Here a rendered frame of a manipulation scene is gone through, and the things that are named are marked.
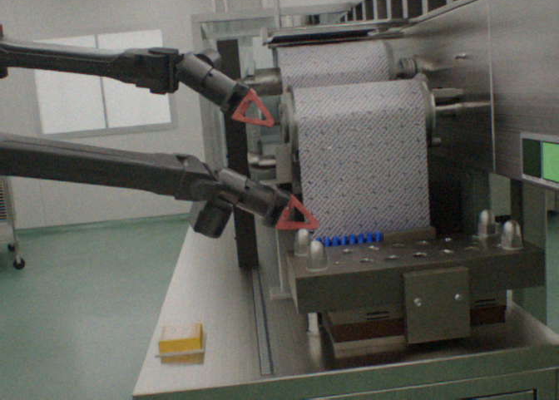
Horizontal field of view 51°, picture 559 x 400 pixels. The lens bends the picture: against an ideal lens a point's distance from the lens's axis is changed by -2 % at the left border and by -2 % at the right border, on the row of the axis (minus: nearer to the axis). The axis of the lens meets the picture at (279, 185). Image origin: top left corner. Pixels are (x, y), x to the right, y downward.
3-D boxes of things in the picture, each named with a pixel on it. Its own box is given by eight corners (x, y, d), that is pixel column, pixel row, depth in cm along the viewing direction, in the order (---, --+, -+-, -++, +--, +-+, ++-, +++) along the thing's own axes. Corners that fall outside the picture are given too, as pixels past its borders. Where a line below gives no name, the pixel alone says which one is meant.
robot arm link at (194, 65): (167, 79, 111) (180, 54, 108) (179, 70, 117) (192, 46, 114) (198, 99, 111) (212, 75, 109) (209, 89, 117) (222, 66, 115)
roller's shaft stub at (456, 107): (420, 122, 116) (419, 100, 115) (454, 119, 116) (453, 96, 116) (427, 123, 112) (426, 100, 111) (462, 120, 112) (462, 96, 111)
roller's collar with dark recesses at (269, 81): (255, 96, 139) (253, 69, 138) (281, 95, 139) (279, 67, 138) (256, 96, 132) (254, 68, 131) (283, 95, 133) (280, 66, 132)
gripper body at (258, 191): (271, 229, 103) (233, 212, 102) (268, 217, 113) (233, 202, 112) (287, 196, 103) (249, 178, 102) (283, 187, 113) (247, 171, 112)
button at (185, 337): (163, 338, 104) (161, 325, 103) (203, 333, 104) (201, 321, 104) (159, 355, 97) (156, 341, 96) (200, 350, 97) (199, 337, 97)
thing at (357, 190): (306, 250, 110) (299, 151, 107) (429, 237, 111) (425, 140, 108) (307, 250, 109) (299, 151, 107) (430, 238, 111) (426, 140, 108)
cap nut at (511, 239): (496, 245, 97) (495, 219, 96) (516, 243, 97) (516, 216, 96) (505, 251, 93) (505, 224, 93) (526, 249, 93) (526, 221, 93)
